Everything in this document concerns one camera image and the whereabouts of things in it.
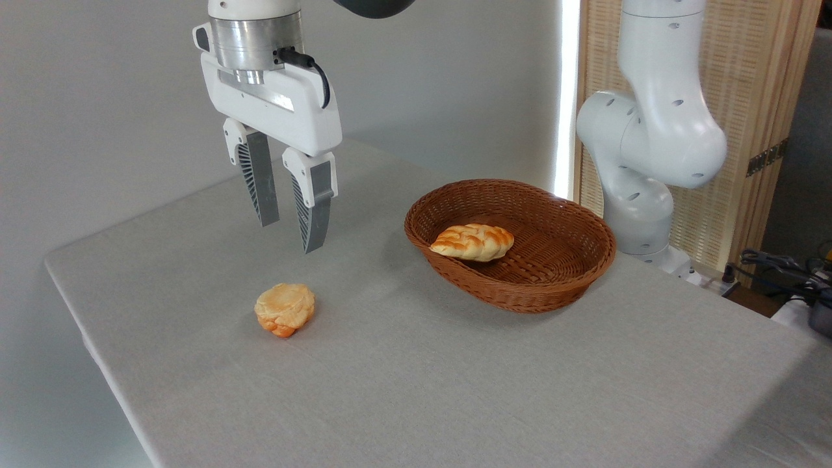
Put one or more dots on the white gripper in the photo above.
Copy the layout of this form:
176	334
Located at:
286	110

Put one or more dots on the braided bread loaf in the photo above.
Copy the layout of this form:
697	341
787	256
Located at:
474	242

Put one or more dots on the round bread bun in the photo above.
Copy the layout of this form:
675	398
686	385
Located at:
286	305

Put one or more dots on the grey tablecloth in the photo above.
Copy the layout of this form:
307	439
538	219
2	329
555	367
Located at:
455	377

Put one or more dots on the brown wicker basket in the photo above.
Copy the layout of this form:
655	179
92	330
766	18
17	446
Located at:
552	273

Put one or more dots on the white power strip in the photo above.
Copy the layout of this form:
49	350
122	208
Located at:
715	284

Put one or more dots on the wooden folding screen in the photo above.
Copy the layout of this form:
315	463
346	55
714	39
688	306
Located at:
747	78

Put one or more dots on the black screen hinge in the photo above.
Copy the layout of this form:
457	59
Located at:
767	158

